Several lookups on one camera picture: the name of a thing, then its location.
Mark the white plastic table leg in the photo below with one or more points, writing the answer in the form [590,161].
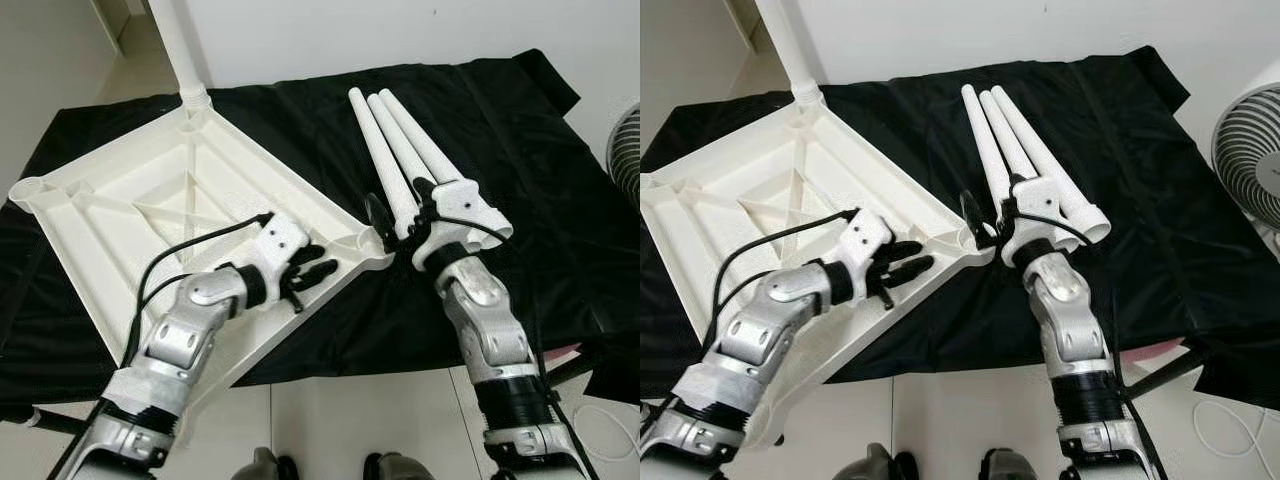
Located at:
[1008,140]
[1040,145]
[403,145]
[375,150]
[428,145]
[180,50]
[985,145]
[790,50]

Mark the white plastic table top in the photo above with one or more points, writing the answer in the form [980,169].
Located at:
[740,200]
[120,200]

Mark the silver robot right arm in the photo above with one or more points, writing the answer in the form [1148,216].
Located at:
[1070,320]
[490,330]

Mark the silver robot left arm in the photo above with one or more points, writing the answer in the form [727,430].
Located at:
[170,350]
[760,340]

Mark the black cloth table cover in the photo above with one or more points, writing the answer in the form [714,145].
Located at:
[500,290]
[1150,280]

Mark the pink plastic part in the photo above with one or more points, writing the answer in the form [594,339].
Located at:
[1160,350]
[565,350]

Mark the grey robot left foot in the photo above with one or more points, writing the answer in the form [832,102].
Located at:
[260,468]
[870,466]

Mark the grey robot foot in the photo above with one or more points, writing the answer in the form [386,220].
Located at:
[395,470]
[870,466]
[260,468]
[1010,468]

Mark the white standing fan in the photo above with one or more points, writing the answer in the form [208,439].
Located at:
[1250,140]
[625,150]

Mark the grey robot right foot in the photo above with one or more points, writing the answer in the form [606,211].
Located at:
[395,470]
[1010,468]

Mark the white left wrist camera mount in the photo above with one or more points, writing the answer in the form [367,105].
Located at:
[873,235]
[285,240]

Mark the white door frame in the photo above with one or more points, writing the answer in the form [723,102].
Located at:
[735,20]
[110,25]

